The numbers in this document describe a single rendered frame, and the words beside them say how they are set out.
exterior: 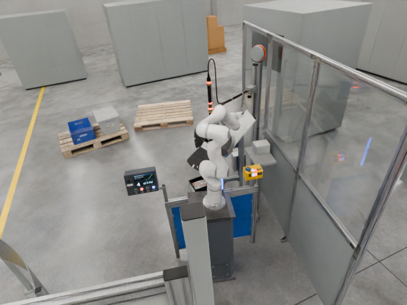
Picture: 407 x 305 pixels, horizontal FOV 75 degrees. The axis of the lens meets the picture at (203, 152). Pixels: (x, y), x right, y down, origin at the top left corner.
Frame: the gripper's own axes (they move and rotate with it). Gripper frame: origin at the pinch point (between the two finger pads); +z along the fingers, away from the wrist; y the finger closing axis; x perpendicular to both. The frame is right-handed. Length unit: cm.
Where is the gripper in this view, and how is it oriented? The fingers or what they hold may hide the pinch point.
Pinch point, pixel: (240, 113)
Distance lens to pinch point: 238.6
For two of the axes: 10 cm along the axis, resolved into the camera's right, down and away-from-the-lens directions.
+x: -3.1, -9.4, -1.7
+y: 7.9, -1.5, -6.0
